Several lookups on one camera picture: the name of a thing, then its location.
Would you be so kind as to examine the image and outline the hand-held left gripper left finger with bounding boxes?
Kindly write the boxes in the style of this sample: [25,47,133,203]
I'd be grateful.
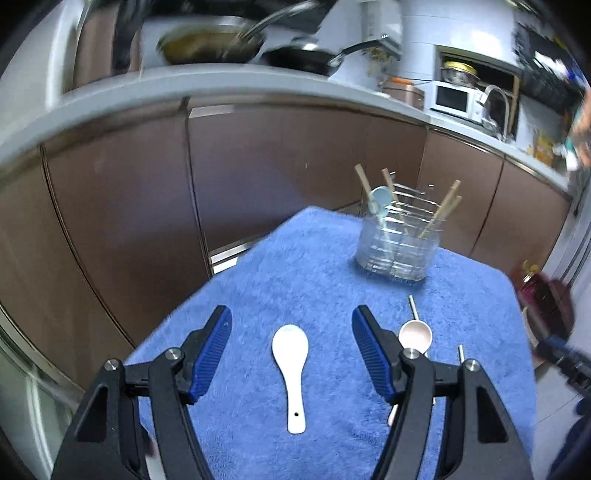
[50,304,232,480]

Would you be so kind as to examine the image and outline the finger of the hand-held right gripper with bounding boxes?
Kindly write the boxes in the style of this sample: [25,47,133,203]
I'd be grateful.
[531,336,591,402]

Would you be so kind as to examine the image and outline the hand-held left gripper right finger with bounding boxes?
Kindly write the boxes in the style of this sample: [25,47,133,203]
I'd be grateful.
[351,304,535,480]

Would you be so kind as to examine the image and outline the white ceramic spoon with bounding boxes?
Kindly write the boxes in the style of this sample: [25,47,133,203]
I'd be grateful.
[271,324,310,435]

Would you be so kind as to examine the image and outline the clear plastic utensil holder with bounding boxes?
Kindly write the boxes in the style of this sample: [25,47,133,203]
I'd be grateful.
[355,172,441,282]

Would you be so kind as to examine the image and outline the light blue ceramic spoon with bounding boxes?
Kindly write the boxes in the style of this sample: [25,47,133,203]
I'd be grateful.
[368,186,398,264]

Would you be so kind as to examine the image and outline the dark blue clothing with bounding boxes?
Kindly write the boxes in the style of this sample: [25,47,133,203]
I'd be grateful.
[547,401,591,480]

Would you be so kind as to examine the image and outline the blue terry towel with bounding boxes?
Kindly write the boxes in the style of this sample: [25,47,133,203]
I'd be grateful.
[124,206,539,480]

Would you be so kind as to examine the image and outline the brown base cabinets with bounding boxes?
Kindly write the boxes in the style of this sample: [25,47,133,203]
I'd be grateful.
[0,90,575,402]

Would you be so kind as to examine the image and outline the floral hanging cloth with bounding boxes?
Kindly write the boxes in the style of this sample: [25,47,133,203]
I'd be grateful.
[566,85,591,171]

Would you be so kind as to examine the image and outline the brown rice cooker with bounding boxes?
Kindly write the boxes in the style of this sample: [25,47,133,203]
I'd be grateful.
[379,78,426,110]

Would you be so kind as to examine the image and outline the white microwave oven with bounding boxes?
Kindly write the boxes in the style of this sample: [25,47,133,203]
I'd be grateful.
[430,80,486,123]

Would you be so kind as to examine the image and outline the chrome kitchen faucet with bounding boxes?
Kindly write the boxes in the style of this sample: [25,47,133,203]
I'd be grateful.
[480,84,513,139]

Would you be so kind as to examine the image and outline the white kitchen countertop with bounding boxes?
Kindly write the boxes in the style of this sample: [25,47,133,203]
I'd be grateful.
[0,62,573,195]

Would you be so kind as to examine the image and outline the steel mixing bowl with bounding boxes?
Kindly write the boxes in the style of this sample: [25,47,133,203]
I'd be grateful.
[440,62,478,86]

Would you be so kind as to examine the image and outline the black wok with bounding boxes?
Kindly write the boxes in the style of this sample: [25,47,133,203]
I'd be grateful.
[263,39,400,77]

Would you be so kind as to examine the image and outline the brass wok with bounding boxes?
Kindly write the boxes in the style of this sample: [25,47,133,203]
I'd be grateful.
[157,0,319,65]

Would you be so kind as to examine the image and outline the white water heater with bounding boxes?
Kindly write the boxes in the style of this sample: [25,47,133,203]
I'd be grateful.
[359,0,403,49]

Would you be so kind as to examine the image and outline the black wall rack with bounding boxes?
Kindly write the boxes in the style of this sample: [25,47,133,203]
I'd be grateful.
[515,21,587,114]

